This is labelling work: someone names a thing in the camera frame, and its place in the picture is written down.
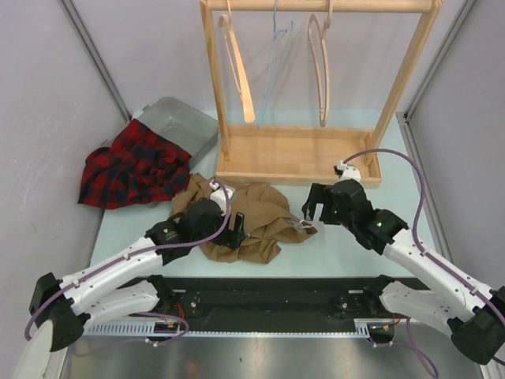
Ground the wooden hanger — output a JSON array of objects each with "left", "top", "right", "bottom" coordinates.
[
  {"left": 219, "top": 1, "right": 256, "bottom": 123},
  {"left": 307, "top": 1, "right": 334, "bottom": 128}
]

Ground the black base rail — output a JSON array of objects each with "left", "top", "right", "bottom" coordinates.
[{"left": 155, "top": 277, "right": 398, "bottom": 335}]

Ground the brown skirt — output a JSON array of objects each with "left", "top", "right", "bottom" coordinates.
[{"left": 168, "top": 171, "right": 318, "bottom": 267}]

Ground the grey plastic bin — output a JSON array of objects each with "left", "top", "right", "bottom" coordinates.
[{"left": 137, "top": 96, "right": 219, "bottom": 167}]

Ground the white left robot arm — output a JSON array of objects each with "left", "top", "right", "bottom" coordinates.
[{"left": 25, "top": 180, "right": 317, "bottom": 352}]

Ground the light blue wire hanger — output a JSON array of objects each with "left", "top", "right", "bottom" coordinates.
[{"left": 257, "top": 0, "right": 294, "bottom": 129}]

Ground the red plaid cloth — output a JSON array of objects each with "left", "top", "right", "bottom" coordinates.
[{"left": 78, "top": 118, "right": 192, "bottom": 209}]

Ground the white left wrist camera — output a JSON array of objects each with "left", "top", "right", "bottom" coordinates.
[{"left": 209, "top": 179, "right": 235, "bottom": 215}]

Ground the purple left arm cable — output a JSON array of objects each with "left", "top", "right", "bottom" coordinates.
[{"left": 24, "top": 180, "right": 234, "bottom": 341}]

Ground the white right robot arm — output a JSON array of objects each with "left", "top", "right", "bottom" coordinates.
[{"left": 320, "top": 179, "right": 504, "bottom": 365}]

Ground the white slotted cable duct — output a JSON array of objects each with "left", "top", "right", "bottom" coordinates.
[{"left": 84, "top": 320, "right": 370, "bottom": 339}]

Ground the left aluminium frame post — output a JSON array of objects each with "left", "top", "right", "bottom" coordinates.
[{"left": 58, "top": 0, "right": 132, "bottom": 122}]

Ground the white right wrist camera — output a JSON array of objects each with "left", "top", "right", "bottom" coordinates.
[{"left": 334, "top": 161, "right": 361, "bottom": 182}]

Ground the wooden clothes rack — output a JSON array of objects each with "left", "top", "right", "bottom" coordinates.
[{"left": 200, "top": 1, "right": 443, "bottom": 189}]

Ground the grey aluminium frame post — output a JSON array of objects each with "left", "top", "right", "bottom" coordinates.
[{"left": 395, "top": 1, "right": 479, "bottom": 261}]

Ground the left wooden hanger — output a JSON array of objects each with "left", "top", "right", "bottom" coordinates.
[{"left": 219, "top": 1, "right": 256, "bottom": 123}]

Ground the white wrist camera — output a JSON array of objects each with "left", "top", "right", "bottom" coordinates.
[
  {"left": 334, "top": 161, "right": 361, "bottom": 182},
  {"left": 209, "top": 179, "right": 235, "bottom": 215}
]

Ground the right wooden hanger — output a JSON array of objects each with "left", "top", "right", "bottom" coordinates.
[{"left": 307, "top": 1, "right": 334, "bottom": 128}]

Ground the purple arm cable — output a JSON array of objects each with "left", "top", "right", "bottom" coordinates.
[
  {"left": 342, "top": 148, "right": 505, "bottom": 325},
  {"left": 24, "top": 180, "right": 234, "bottom": 341}
]

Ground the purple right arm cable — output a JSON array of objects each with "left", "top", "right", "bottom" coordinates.
[{"left": 342, "top": 148, "right": 505, "bottom": 325}]

